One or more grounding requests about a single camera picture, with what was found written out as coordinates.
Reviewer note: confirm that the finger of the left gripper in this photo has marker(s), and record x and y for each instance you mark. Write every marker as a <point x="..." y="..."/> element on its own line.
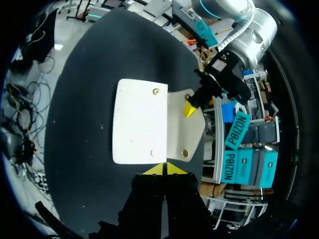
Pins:
<point x="195" y="103"/>

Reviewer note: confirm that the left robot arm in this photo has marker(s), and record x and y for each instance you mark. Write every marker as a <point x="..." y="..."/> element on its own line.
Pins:
<point x="245" y="32"/>

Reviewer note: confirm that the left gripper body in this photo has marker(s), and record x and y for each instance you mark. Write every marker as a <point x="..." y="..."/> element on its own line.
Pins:
<point x="225" y="77"/>

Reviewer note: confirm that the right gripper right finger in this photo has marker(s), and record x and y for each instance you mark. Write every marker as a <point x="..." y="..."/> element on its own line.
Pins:
<point x="183" y="199"/>

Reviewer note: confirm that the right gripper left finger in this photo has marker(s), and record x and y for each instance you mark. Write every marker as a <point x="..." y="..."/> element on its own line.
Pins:
<point x="147" y="196"/>

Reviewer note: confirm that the white bag with gold snaps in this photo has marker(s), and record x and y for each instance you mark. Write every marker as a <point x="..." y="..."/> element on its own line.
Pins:
<point x="142" y="122"/>

